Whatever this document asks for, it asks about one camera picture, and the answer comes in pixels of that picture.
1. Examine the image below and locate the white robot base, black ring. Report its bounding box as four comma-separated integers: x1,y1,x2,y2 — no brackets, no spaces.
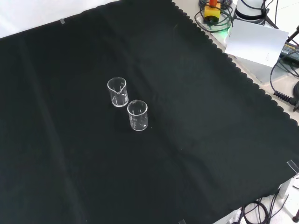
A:
234,0,267,25

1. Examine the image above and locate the yellow stop button box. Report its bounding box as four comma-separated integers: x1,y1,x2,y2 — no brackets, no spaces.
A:
203,0,221,24

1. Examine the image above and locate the black power adapter, yellow label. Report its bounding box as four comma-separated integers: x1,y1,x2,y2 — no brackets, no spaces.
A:
279,40,299,59

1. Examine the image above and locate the green cable coil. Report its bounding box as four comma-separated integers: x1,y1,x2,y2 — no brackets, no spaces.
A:
194,4,234,33

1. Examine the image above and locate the pale board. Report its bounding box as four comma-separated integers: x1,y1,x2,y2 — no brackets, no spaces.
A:
224,19,290,68

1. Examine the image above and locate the black looped cable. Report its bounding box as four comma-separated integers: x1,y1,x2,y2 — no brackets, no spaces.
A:
270,50,299,94

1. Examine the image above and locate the white power strip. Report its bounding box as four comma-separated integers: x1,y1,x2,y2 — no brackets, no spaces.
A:
216,209,242,224

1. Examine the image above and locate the clear glass beaker with spout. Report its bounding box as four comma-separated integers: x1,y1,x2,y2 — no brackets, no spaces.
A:
107,77,129,108

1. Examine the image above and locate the black bench cloth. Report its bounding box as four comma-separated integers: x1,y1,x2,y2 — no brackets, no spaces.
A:
0,0,299,224

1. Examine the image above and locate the black coiled cable connector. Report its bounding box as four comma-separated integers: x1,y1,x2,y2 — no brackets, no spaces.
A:
273,90,299,106

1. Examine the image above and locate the grey metal bracket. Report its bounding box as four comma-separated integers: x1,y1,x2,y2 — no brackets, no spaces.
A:
278,176,299,217

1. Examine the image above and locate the black floor cable loop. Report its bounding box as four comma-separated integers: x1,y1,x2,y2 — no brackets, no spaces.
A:
240,200,270,224

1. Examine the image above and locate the clear glass beaker with graduations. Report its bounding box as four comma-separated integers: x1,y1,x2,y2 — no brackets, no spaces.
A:
127,99,149,132

